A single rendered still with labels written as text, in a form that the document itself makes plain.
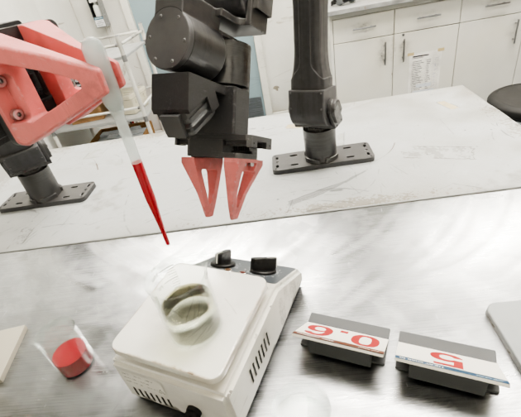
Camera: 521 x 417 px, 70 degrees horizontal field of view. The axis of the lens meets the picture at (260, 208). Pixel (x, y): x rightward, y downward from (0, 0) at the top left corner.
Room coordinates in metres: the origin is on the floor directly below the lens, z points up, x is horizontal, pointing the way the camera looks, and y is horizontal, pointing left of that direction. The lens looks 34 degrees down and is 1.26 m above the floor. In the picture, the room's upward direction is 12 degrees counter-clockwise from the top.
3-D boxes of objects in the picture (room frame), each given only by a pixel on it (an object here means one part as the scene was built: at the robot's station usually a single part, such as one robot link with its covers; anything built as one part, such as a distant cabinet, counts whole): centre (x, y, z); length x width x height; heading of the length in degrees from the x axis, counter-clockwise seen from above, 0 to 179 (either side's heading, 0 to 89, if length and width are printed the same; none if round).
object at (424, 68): (2.51, -1.29, 0.40); 0.24 x 0.01 x 0.30; 83
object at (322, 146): (0.67, -0.14, 0.94); 0.20 x 0.07 x 0.08; 83
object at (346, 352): (0.25, -0.06, 0.92); 0.09 x 0.06 x 0.04; 61
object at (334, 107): (0.66, -0.14, 1.00); 0.09 x 0.06 x 0.06; 54
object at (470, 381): (0.20, -0.15, 0.92); 0.09 x 0.06 x 0.04; 61
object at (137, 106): (2.56, 0.86, 0.56); 0.65 x 0.48 x 0.93; 83
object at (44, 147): (0.74, 0.45, 1.00); 0.09 x 0.06 x 0.06; 118
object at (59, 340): (0.29, 0.25, 0.93); 0.04 x 0.04 x 0.06
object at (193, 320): (0.24, 0.08, 1.02); 0.06 x 0.05 x 0.08; 127
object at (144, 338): (0.26, 0.09, 0.98); 0.12 x 0.12 x 0.01; 61
